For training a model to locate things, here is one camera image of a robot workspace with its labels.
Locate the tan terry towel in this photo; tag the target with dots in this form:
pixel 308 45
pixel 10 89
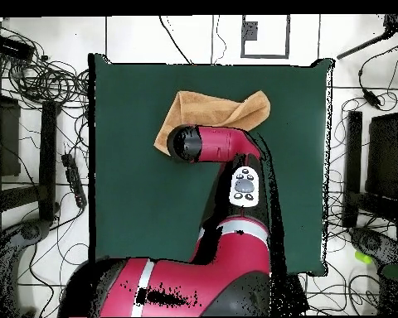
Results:
pixel 212 109

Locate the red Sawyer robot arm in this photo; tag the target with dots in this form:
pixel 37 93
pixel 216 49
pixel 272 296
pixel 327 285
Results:
pixel 185 288

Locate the black flat device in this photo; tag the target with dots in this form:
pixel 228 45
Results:
pixel 300 298

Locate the dark flat panel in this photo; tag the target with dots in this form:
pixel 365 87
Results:
pixel 384 155
pixel 8 139

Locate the dark green table cloth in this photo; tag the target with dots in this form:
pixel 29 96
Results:
pixel 136 198

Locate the black power strip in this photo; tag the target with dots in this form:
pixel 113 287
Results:
pixel 73 180

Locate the black L-shaped stand foot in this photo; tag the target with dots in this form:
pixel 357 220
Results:
pixel 48 159
pixel 353 165

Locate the small grey square plate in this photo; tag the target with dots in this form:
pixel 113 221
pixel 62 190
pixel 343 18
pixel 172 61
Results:
pixel 249 30

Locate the yellow-green ball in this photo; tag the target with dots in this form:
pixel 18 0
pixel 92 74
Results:
pixel 363 257

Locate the black power adapter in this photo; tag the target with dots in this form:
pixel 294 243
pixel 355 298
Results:
pixel 371 98

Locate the black rod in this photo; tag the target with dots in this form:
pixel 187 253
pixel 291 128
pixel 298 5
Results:
pixel 361 46

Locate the black electronics box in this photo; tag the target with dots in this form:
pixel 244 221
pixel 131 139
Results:
pixel 11 48

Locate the grey square floor frame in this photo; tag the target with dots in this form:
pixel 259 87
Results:
pixel 288 36

